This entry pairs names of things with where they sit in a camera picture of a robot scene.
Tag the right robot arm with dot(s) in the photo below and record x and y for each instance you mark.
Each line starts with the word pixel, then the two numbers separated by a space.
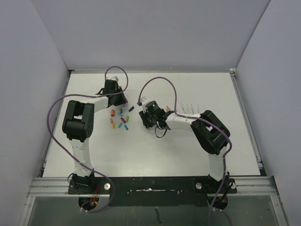
pixel 210 132

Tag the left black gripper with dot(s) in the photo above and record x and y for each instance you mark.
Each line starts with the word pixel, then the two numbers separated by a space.
pixel 122 100

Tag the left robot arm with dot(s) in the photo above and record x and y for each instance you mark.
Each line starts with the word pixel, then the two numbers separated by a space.
pixel 78 125

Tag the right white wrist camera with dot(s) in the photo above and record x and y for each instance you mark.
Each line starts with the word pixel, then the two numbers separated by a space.
pixel 142 102

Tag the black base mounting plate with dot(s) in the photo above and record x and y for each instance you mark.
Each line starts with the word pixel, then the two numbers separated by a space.
pixel 200 191

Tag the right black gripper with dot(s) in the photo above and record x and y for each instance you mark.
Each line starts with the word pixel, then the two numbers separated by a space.
pixel 144 116

